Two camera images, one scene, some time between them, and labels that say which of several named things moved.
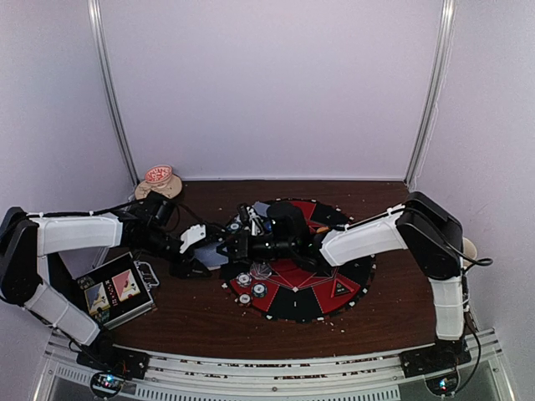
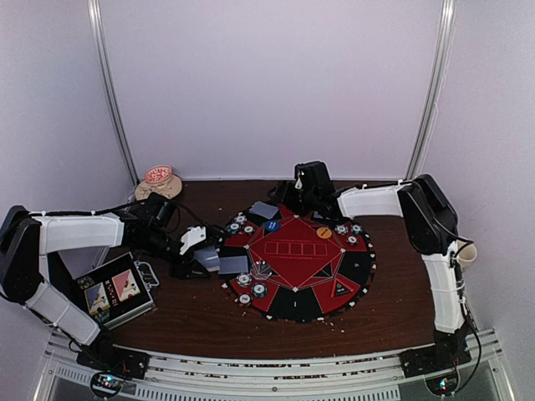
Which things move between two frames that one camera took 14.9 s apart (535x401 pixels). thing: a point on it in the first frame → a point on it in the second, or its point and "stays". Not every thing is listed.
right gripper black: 251,247 → 282,195
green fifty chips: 259,289 stays
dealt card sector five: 261,208 stays
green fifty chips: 234,227 stays
